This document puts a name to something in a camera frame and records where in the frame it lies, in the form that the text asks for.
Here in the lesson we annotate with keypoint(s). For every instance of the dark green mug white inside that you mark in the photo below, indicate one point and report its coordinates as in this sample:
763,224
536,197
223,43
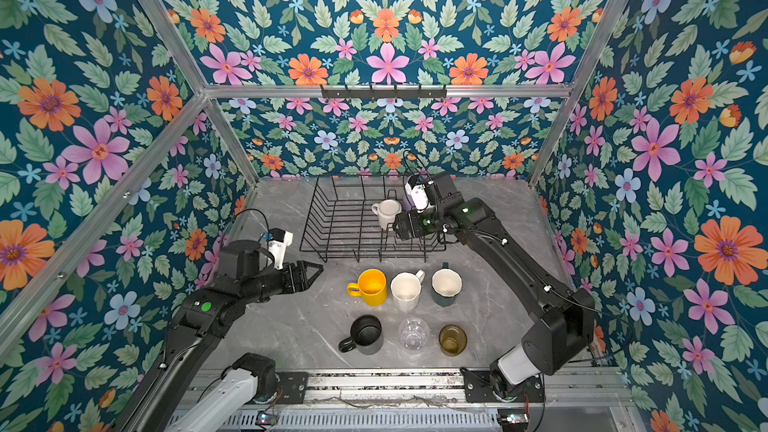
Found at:
446,285

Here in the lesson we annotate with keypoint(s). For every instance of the olive green glass cup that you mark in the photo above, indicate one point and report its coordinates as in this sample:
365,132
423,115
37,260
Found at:
452,340

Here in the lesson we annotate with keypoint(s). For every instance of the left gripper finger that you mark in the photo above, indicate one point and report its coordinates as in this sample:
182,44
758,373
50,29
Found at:
306,283
311,270

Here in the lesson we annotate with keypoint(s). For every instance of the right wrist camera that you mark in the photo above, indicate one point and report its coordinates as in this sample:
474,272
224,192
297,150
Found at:
416,192

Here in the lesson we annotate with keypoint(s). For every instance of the black wire dish rack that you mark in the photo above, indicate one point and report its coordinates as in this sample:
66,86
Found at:
341,223

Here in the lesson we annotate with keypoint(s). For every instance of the black mug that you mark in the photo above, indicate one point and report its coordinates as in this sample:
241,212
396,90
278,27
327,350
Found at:
365,336

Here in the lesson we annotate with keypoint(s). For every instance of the clear glass cup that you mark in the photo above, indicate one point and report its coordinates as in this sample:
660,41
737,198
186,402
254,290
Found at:
414,333

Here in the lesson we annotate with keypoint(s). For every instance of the yellow mug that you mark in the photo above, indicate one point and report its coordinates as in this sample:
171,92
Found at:
371,287

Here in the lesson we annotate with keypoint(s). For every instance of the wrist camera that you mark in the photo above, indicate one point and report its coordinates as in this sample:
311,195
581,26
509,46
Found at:
416,192
278,241

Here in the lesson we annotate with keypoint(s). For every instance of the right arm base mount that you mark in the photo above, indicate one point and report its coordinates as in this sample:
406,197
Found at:
485,386

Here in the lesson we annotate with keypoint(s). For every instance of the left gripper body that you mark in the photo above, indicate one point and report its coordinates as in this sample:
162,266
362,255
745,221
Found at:
289,281

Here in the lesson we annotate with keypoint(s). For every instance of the black hook rail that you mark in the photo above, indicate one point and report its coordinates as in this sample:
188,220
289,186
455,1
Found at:
371,92

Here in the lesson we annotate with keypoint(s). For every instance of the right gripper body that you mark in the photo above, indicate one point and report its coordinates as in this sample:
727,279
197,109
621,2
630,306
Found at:
420,224

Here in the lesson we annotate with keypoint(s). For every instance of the white faceted mug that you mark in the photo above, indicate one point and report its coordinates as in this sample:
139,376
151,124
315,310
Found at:
406,288

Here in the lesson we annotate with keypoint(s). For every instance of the white mug red inside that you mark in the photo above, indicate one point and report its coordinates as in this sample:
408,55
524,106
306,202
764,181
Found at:
386,212

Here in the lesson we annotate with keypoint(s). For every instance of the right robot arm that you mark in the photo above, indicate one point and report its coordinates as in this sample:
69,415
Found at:
563,319

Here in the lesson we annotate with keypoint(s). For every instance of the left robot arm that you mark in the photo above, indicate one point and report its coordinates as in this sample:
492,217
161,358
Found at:
247,273

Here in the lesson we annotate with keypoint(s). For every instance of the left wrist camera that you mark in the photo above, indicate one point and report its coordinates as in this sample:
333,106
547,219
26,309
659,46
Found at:
278,241

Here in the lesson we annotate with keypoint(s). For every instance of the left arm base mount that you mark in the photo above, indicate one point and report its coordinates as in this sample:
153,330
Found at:
291,388

